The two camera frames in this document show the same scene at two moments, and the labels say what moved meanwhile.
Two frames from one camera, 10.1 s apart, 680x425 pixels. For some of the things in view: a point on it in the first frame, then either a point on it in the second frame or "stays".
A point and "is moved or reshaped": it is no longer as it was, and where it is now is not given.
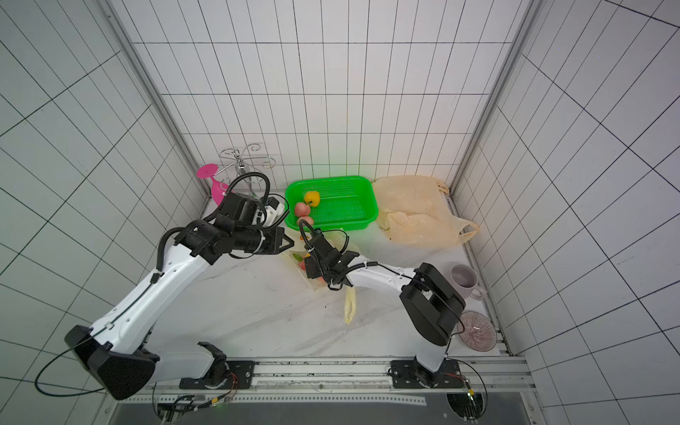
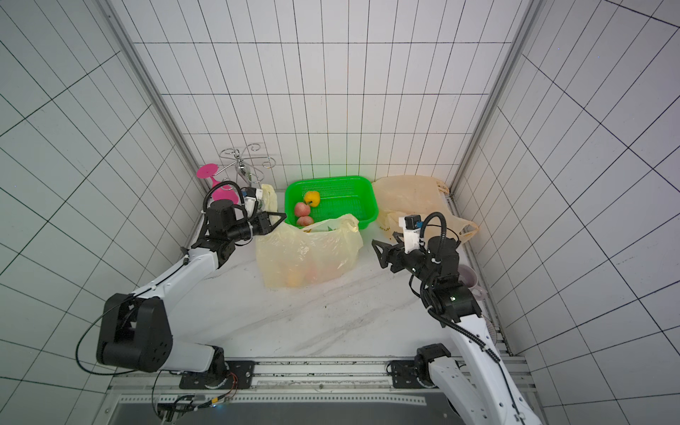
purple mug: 466,280 stays
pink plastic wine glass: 219,189 stays
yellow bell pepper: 312,198 stays
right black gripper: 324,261 → 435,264
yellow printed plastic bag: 297,262 is moved or reshaped
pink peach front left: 307,219 stays
